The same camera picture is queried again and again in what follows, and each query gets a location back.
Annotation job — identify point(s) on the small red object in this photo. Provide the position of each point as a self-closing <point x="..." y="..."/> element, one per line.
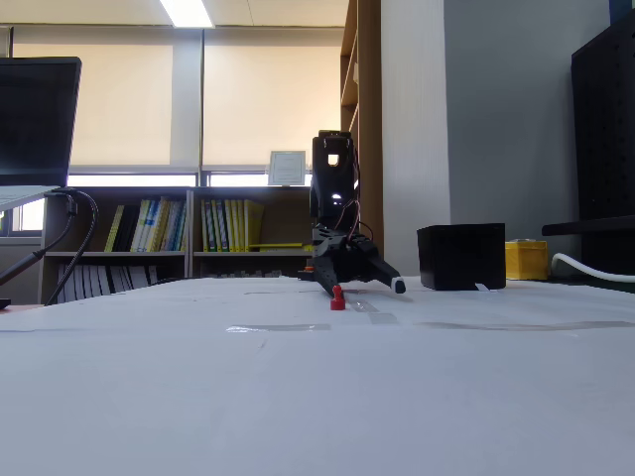
<point x="338" y="300"/>

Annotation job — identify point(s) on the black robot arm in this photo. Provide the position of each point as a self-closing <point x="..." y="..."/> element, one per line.
<point x="330" y="188"/>

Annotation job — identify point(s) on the black open box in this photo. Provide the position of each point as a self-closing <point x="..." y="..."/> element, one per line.
<point x="461" y="258"/>

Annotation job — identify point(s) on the yellow cardboard box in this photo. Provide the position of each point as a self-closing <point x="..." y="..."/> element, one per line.
<point x="526" y="260"/>

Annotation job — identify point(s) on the clear adhesive tape strip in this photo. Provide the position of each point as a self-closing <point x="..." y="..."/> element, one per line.
<point x="278" y="328"/>
<point x="372" y="312"/>

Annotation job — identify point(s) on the flat lying yellow book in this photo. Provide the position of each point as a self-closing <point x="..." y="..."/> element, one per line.
<point x="278" y="245"/>

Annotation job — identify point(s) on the thick yellow book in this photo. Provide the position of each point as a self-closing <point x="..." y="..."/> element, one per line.
<point x="254" y="225"/>

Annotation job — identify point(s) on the framed white certificate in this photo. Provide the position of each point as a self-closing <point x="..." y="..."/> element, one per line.
<point x="287" y="167"/>

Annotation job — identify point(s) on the tall wooden bookshelf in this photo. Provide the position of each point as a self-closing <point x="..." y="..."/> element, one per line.
<point x="367" y="124"/>

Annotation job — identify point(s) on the low wooden bookshelf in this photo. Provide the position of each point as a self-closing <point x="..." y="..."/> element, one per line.
<point x="191" y="258"/>

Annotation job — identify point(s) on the beige roller blind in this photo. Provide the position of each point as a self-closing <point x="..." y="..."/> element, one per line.
<point x="273" y="99"/>
<point x="94" y="104"/>

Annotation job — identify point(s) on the black metal shelf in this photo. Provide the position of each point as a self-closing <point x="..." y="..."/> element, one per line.
<point x="590" y="225"/>

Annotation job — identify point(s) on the thin yellow book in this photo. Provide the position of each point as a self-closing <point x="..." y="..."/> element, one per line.
<point x="114" y="229"/>

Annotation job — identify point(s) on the black pegboard panel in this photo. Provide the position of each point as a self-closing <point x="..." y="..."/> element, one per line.
<point x="605" y="124"/>

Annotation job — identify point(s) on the ceiling light panel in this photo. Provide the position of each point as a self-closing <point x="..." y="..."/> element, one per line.
<point x="186" y="12"/>

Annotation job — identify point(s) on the silver laptop stand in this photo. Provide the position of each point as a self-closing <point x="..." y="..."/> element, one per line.
<point x="20" y="196"/>

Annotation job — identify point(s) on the black laptop screen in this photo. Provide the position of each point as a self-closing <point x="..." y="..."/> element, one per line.
<point x="35" y="119"/>

